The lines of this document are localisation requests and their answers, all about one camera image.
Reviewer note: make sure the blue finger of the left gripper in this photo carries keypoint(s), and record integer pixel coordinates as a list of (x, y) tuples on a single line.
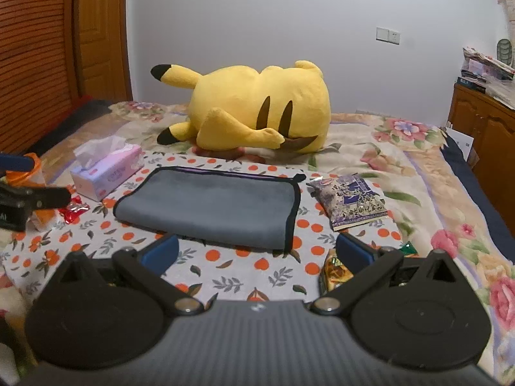
[(16, 163)]

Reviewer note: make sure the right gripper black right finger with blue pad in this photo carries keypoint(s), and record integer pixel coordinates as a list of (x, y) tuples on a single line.
[(370, 269)]

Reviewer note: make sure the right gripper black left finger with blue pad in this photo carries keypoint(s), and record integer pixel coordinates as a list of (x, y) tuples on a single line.
[(143, 270)]

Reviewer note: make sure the grey towel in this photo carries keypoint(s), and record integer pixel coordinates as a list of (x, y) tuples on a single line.
[(230, 208)]

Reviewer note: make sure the wooden room door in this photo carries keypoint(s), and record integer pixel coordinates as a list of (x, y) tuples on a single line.
[(101, 49)]

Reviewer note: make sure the orange lidded bottle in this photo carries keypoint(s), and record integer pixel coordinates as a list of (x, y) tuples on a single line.
[(41, 219)]

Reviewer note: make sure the green yellow snack bag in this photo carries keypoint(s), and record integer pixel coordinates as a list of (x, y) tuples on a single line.
[(336, 269)]

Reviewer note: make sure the red candy wrapper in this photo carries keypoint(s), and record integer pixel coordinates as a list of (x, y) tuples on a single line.
[(73, 210)]

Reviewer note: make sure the purple snack bag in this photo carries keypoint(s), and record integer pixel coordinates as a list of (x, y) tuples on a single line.
[(348, 201)]

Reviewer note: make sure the floral bed blanket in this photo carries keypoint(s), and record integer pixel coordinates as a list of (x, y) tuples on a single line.
[(433, 208)]

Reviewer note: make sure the pink tissue box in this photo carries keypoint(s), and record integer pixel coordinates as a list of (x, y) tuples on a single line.
[(103, 165)]

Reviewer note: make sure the white paper by cabinet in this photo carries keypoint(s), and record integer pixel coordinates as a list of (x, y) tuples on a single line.
[(463, 141)]

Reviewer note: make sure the wooden louvered wardrobe door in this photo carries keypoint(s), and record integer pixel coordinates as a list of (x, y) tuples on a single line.
[(39, 87)]

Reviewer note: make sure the wooden side cabinet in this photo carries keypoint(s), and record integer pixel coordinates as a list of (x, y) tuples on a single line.
[(491, 125)]

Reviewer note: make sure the yellow Pikachu plush toy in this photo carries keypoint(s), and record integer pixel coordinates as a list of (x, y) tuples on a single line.
[(237, 106)]

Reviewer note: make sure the stack of papers and books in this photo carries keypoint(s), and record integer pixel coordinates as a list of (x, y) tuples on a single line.
[(488, 76)]

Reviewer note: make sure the white wall switch plate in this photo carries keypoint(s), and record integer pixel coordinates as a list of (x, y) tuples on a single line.
[(388, 36)]

